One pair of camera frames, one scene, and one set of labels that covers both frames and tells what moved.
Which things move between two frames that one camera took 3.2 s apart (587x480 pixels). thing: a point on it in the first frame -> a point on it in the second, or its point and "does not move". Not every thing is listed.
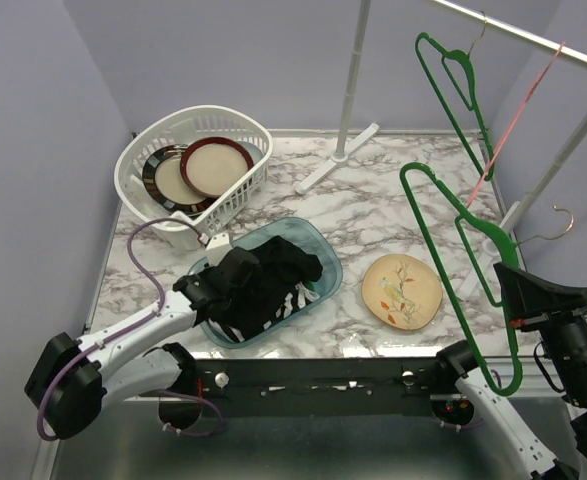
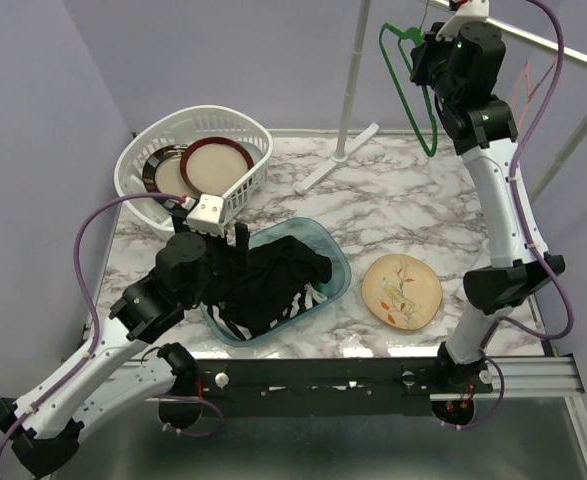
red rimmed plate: x=212 y=165 does not move
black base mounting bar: x=279 y=388 does not move
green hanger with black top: x=443 y=193 -> x=408 y=40
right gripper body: x=568 y=336 -> x=428 y=64
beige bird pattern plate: x=402 y=292 does not move
